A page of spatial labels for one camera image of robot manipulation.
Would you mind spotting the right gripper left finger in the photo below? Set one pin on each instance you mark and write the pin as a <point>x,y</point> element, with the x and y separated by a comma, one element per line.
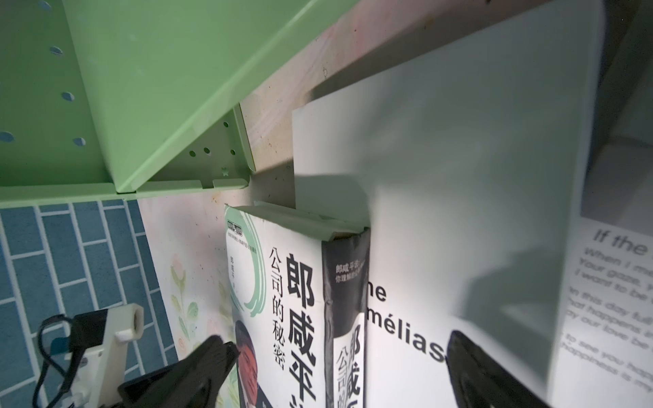
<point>192,382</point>

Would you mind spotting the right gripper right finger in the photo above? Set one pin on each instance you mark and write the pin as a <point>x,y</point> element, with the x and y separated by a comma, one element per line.
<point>479,381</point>

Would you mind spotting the Chinese book with man portrait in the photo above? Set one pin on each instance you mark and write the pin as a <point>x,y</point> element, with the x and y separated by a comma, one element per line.
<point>299,304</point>

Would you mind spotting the white La Dame aux camelias book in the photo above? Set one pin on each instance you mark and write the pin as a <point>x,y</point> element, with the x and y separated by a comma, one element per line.
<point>466,164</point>

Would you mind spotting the white book with barcode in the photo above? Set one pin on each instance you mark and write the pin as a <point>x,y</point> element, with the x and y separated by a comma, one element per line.
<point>604,356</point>

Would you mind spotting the green two-tier shelf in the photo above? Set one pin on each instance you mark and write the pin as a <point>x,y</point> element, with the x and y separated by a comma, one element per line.
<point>104,100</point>

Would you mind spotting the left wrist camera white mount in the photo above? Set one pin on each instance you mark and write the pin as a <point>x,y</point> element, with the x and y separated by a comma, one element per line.
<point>92,359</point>

